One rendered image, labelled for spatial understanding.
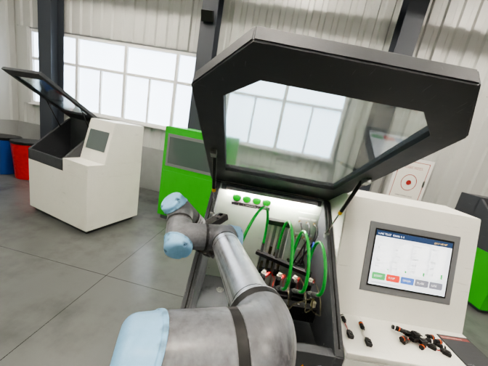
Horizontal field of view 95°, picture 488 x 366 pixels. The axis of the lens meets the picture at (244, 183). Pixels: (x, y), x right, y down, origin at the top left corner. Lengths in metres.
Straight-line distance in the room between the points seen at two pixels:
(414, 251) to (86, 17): 6.86
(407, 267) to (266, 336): 1.20
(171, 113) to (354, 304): 4.88
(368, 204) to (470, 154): 4.88
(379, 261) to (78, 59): 6.68
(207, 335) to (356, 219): 1.07
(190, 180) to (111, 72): 3.44
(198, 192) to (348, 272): 2.89
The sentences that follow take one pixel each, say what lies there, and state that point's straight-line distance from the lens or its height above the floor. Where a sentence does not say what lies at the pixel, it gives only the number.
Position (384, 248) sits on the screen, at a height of 1.32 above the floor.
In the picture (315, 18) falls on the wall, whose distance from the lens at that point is 5.38.
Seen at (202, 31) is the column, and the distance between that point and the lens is 5.08.
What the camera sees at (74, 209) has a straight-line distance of 3.86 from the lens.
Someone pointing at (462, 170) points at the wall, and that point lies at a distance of 6.08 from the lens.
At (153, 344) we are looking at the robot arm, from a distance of 0.29.
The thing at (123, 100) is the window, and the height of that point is 1.93.
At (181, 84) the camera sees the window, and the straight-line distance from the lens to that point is 5.40.
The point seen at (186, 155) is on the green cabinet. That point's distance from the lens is 3.78.
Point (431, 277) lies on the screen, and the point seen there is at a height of 1.23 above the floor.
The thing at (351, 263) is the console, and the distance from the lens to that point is 1.31.
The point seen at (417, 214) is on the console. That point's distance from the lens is 1.44.
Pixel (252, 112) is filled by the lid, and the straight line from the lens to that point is 0.70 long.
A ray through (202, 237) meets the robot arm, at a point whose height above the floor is 1.46.
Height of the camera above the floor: 1.76
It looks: 13 degrees down
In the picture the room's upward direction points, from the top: 11 degrees clockwise
